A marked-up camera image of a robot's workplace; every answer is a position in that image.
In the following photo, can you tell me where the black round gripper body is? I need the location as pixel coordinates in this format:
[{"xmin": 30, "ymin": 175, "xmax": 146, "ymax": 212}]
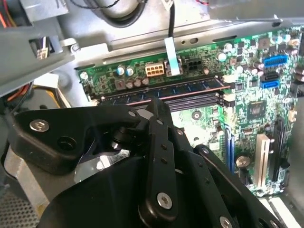
[{"xmin": 37, "ymin": 155, "xmax": 221, "ymax": 228}]

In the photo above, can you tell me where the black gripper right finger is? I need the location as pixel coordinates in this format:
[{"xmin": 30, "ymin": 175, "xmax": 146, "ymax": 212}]
[{"xmin": 169, "ymin": 127, "xmax": 285, "ymax": 228}]

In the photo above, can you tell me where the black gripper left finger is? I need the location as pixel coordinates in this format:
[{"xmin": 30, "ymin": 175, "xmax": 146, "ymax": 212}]
[{"xmin": 10, "ymin": 96, "xmax": 179, "ymax": 223}]

